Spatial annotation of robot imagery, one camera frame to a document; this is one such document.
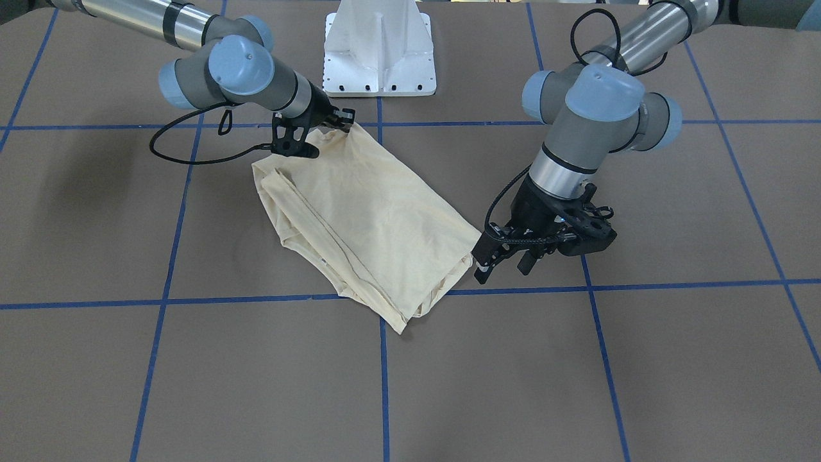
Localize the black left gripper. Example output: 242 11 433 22
471 173 618 284

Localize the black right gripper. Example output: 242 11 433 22
269 83 355 160

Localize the beige long-sleeve graphic shirt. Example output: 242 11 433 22
252 124 480 333

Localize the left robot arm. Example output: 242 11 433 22
471 1 819 284

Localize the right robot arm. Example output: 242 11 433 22
49 1 355 158

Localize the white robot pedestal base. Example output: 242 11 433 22
323 1 437 98

